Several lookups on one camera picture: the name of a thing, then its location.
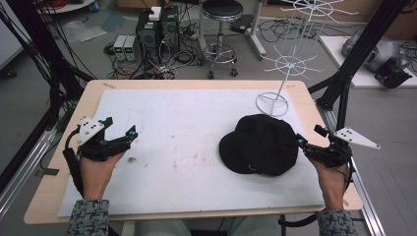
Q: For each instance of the white round table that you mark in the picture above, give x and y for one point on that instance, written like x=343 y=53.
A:
x=65 y=6

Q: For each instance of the clear plastic sheet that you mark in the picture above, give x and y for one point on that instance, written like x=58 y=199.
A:
x=82 y=31

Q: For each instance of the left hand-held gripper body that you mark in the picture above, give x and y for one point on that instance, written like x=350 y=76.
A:
x=90 y=131

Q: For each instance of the black hat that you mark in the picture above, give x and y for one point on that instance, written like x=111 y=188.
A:
x=259 y=144

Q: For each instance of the white table leg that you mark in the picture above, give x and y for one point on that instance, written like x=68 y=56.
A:
x=257 y=32

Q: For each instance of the black round stool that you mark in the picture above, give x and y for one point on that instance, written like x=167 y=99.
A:
x=222 y=10

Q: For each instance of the black flat box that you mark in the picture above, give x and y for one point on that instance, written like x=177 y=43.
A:
x=242 y=23

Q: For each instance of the white box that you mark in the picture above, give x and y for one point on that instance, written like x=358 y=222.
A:
x=155 y=13

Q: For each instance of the aluminium rail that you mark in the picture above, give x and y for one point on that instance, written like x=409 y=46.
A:
x=23 y=164
x=364 y=193

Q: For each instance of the person's legs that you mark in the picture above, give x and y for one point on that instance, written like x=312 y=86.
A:
x=196 y=227

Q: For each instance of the black device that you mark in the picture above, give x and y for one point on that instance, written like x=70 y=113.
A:
x=391 y=75

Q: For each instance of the grey power supply unit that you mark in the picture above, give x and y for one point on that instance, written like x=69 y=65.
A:
x=131 y=48
x=119 y=47

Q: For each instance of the black computer tower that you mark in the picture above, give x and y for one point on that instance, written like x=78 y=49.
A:
x=169 y=32
x=149 y=39

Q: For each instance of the person's right hand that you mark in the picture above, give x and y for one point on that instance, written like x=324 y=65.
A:
x=333 y=187

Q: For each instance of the white foam board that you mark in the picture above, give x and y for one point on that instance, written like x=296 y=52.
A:
x=177 y=147

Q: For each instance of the black metal frame strut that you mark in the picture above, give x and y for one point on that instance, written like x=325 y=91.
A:
x=39 y=39
x=360 y=49

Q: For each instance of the white platform board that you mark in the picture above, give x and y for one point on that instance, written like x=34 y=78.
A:
x=360 y=77

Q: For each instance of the grey tape strip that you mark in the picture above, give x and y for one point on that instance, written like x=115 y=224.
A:
x=47 y=172

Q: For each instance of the blue tape roll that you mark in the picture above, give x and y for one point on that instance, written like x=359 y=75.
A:
x=94 y=7

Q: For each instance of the person's left hand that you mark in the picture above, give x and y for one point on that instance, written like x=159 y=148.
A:
x=96 y=177

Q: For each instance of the grey robot device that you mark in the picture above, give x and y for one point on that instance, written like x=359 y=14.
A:
x=382 y=52

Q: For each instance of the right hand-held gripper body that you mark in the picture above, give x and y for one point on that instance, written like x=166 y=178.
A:
x=334 y=152

